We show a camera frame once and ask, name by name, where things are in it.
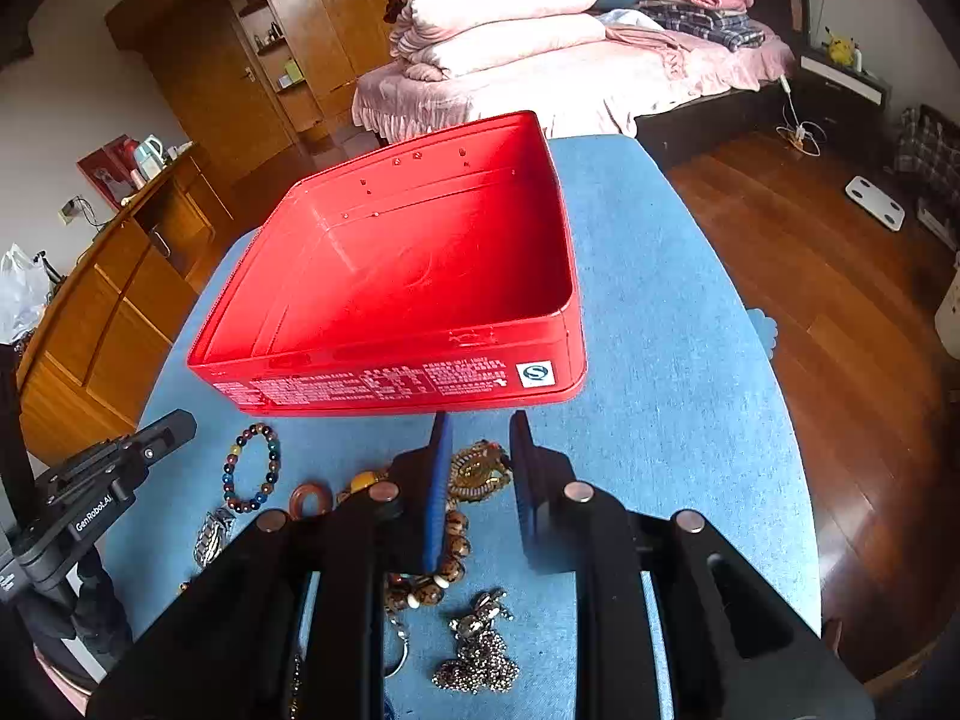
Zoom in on black bedside table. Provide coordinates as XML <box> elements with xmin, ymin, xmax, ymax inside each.
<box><xmin>793</xmin><ymin>47</ymin><xmax>890</xmax><ymax>163</ymax></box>

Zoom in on red-brown jade ring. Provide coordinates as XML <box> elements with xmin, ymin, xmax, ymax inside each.
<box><xmin>288</xmin><ymin>481</ymin><xmax>335</xmax><ymax>520</ymax></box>

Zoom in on red metal tin box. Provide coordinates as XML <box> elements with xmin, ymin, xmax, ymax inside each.
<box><xmin>187</xmin><ymin>110</ymin><xmax>587</xmax><ymax>416</ymax></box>

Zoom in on multicolour bead bracelet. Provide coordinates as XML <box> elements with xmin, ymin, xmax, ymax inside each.
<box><xmin>221</xmin><ymin>421</ymin><xmax>283</xmax><ymax>515</ymax></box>

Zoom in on plaid fabric bag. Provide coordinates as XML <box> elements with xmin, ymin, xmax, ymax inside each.
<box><xmin>893</xmin><ymin>104</ymin><xmax>960</xmax><ymax>205</ymax></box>

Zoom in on white charger cable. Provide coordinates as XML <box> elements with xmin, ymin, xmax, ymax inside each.
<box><xmin>774</xmin><ymin>73</ymin><xmax>830</xmax><ymax>161</ymax></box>

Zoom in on thin silver bangle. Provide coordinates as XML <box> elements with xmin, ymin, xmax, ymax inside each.
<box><xmin>384</xmin><ymin>611</ymin><xmax>410</xmax><ymax>679</ymax></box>

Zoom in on wooden wardrobe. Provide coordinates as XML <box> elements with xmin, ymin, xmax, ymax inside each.
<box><xmin>106</xmin><ymin>0</ymin><xmax>389</xmax><ymax>182</ymax></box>

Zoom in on brown wooden bead bracelet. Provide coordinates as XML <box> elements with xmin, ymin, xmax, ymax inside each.
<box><xmin>337</xmin><ymin>468</ymin><xmax>475</xmax><ymax>613</ymax></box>

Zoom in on wooden sideboard cabinet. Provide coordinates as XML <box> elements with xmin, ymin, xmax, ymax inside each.
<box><xmin>16</xmin><ymin>145</ymin><xmax>238</xmax><ymax>466</ymax></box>

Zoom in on white plastic bag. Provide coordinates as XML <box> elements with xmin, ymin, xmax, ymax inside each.
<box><xmin>0</xmin><ymin>244</ymin><xmax>50</xmax><ymax>344</ymax></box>

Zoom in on white bathroom scale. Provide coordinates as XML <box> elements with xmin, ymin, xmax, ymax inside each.
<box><xmin>844</xmin><ymin>176</ymin><xmax>907</xmax><ymax>232</ymax></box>

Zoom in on blue table cloth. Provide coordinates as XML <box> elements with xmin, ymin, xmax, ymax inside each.
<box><xmin>103</xmin><ymin>137</ymin><xmax>822</xmax><ymax>718</ymax></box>

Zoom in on white electric kettle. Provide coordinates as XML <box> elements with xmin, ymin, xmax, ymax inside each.
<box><xmin>133</xmin><ymin>135</ymin><xmax>164</xmax><ymax>182</ymax></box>

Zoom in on white plastic appliance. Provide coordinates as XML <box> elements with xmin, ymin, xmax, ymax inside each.
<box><xmin>934</xmin><ymin>265</ymin><xmax>960</xmax><ymax>359</ymax></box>

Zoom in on bed with pink cover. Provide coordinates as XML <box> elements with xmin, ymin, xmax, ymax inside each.
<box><xmin>352</xmin><ymin>0</ymin><xmax>811</xmax><ymax>167</ymax></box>

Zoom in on yellow pikachu plush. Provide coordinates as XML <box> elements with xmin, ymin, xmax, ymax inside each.
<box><xmin>822</xmin><ymin>28</ymin><xmax>857</xmax><ymax>68</ymax></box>

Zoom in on stacked pink white quilts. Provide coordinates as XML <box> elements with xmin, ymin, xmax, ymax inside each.
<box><xmin>389</xmin><ymin>0</ymin><xmax>605</xmax><ymax>82</ymax></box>

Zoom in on folded plaid clothes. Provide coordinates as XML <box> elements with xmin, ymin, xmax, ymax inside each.
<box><xmin>638</xmin><ymin>4</ymin><xmax>766</xmax><ymax>52</ymax></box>

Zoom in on red picture frame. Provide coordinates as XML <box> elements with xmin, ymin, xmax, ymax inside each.
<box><xmin>76</xmin><ymin>135</ymin><xmax>139</xmax><ymax>210</ymax></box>

